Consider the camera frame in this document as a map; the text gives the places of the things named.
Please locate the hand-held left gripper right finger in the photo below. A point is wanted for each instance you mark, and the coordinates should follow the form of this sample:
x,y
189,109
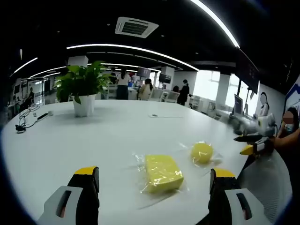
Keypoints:
x,y
234,204

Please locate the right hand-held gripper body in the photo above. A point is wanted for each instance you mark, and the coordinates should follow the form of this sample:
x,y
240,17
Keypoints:
x,y
266,124

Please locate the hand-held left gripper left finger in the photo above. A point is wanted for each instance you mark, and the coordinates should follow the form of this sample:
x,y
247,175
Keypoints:
x,y
70,201

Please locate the round yellow silicone block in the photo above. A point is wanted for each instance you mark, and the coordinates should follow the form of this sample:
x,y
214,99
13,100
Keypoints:
x,y
201,152

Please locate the rectangular yellow silicone block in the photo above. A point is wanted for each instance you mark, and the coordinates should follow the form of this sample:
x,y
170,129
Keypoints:
x,y
161,172

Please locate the desk monitor on stand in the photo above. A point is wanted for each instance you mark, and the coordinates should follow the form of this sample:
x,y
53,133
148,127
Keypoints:
x,y
238,104

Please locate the white office chair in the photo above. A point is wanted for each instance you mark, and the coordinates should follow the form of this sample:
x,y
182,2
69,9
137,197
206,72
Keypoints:
x,y
157,95
173,96

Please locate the small white adapter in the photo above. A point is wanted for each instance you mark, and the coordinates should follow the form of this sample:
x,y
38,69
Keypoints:
x,y
50,113

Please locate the green plant in white pot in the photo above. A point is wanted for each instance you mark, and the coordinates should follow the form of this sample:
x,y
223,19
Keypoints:
x,y
83,103

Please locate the hanging dark monitor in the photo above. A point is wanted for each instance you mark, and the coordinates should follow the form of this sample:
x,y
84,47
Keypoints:
x,y
164,78
143,72

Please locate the wide ceiling light strip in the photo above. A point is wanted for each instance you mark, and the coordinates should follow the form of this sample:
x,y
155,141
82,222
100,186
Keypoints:
x,y
220,23

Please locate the short ceiling light strip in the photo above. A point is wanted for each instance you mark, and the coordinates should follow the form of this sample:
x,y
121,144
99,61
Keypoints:
x,y
23,66

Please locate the long ceiling light strip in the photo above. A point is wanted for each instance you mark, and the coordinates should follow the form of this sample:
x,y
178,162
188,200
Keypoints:
x,y
131,48

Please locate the ceiling air conditioner vent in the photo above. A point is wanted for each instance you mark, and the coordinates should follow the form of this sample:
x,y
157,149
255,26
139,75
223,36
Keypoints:
x,y
136,27

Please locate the wall poster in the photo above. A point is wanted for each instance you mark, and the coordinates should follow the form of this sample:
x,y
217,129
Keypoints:
x,y
294,96

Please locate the large dark wall screen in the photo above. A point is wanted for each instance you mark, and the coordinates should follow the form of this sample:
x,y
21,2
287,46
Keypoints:
x,y
249,72

